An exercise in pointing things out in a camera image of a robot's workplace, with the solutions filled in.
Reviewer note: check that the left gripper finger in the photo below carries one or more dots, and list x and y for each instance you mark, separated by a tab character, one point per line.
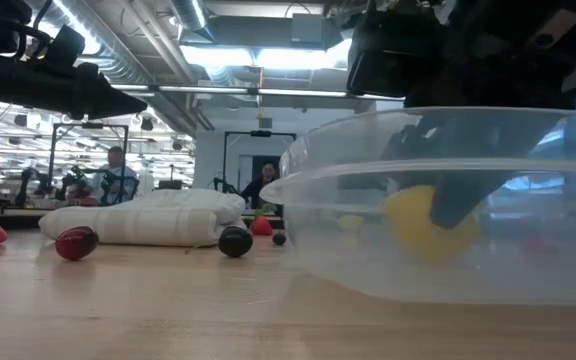
98	97

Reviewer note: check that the folded plaid cloth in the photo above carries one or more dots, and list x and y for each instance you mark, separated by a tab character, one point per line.
158	220

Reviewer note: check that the ceiling light strip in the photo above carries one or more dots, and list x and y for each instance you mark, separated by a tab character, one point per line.
208	90

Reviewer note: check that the dark cherry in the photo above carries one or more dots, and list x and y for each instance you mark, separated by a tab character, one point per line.
235	242

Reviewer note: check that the grey ceiling box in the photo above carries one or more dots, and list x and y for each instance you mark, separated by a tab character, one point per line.
307	27

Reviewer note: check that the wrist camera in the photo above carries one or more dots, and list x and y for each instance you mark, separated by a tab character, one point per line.
65	47
393	55

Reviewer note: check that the yellow lemon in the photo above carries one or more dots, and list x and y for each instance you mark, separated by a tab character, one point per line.
408	225

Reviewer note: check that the silver ventilation duct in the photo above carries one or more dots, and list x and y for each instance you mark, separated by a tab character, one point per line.
118	55

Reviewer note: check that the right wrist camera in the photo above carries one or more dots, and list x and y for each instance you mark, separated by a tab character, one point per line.
393	55

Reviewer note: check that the clear plastic tupperware container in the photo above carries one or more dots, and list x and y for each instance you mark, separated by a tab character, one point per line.
348	270

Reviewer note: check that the background black robot arm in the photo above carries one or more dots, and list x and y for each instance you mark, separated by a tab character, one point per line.
28	185
118	184
70	182
225	186

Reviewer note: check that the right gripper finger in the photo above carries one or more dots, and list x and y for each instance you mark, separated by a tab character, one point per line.
458	190
408	150

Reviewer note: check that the person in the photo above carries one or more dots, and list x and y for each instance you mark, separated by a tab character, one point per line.
115	162
267	175

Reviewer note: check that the red cherry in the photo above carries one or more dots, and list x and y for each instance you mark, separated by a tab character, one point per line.
76	243

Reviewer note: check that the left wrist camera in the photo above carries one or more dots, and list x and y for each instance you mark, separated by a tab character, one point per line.
65	47

